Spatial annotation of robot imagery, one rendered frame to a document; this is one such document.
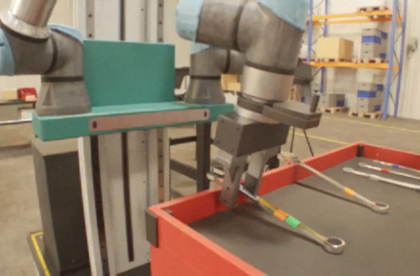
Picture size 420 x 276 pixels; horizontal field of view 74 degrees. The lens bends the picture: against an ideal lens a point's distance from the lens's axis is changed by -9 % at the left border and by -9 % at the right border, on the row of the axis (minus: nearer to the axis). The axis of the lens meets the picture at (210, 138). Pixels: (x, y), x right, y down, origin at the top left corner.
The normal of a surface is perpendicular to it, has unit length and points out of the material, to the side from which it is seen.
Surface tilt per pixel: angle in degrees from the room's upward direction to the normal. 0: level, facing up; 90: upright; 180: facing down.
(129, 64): 90
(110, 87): 90
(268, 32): 95
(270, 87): 98
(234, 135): 90
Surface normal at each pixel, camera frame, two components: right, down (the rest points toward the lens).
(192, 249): -0.75, 0.12
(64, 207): 0.63, 0.18
